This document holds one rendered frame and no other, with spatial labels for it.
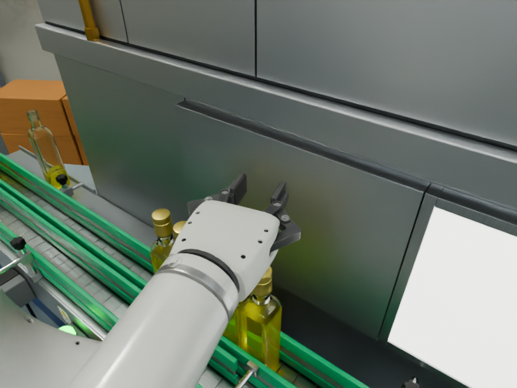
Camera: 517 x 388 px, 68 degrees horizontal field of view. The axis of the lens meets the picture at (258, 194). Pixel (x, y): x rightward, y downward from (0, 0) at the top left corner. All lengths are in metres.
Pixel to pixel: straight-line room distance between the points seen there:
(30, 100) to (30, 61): 1.53
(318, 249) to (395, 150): 0.25
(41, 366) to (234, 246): 0.20
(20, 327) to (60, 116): 2.81
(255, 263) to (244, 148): 0.32
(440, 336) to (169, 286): 0.49
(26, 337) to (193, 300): 0.15
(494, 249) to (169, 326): 0.41
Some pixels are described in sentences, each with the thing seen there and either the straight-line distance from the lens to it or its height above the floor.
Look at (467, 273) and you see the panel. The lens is 0.61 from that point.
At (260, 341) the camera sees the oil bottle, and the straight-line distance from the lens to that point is 0.71.
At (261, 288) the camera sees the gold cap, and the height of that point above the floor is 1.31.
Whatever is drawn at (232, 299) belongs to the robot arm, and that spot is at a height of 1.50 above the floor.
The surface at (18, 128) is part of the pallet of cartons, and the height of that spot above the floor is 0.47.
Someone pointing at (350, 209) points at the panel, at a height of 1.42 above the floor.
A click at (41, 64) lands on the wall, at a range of 4.65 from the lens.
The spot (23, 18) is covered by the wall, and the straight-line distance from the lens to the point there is 4.56.
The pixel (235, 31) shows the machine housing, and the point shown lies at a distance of 0.65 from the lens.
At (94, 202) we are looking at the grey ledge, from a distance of 1.31.
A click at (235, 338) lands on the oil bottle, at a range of 0.77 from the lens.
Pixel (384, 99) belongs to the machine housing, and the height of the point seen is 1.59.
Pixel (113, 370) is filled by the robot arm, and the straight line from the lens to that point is 0.31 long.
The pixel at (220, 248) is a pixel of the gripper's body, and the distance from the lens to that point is 0.39.
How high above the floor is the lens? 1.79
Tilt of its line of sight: 37 degrees down
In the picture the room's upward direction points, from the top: straight up
